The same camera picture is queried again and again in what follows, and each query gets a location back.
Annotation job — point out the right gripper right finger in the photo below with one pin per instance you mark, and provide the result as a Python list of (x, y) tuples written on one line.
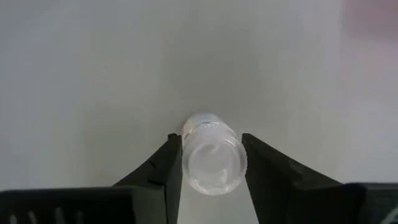
[(295, 199)]

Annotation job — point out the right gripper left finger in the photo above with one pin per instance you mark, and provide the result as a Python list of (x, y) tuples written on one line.
[(140, 202)]

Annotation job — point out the clear medicine bottle white cap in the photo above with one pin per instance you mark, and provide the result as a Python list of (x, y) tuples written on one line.
[(214, 161)]

